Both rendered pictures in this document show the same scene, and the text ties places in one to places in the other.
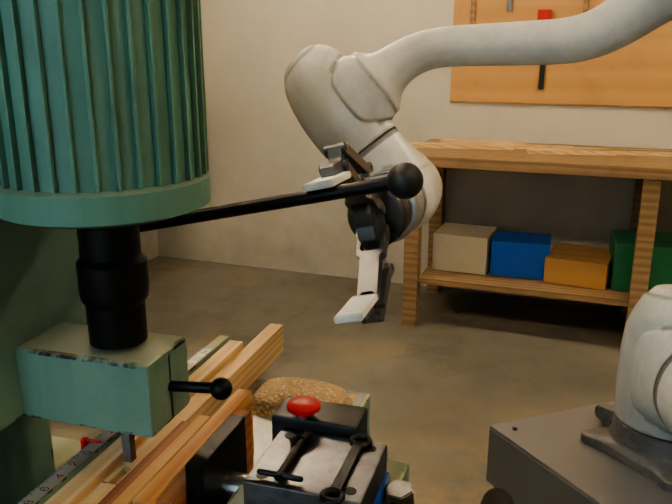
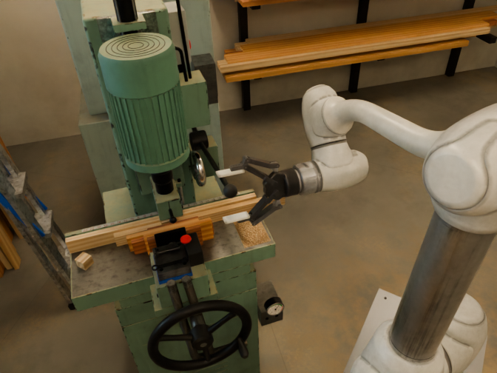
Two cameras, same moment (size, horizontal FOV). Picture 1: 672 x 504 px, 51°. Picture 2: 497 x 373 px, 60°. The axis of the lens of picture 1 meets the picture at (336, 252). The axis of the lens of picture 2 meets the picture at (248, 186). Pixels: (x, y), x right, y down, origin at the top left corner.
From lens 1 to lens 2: 0.97 m
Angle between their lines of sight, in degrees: 54
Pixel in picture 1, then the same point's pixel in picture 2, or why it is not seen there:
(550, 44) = (399, 141)
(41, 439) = (188, 193)
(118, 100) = (132, 141)
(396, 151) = (324, 155)
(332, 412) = (193, 246)
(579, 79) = not seen: outside the picture
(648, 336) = not seen: hidden behind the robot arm
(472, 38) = (370, 118)
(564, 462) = (374, 326)
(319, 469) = (166, 259)
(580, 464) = not seen: hidden behind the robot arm
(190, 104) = (159, 143)
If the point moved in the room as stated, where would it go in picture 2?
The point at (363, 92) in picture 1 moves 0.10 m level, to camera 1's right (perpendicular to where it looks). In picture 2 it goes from (317, 122) to (345, 138)
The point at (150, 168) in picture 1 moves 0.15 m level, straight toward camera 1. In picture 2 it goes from (143, 159) to (93, 189)
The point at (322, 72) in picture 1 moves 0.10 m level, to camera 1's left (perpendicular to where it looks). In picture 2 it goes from (308, 104) to (285, 91)
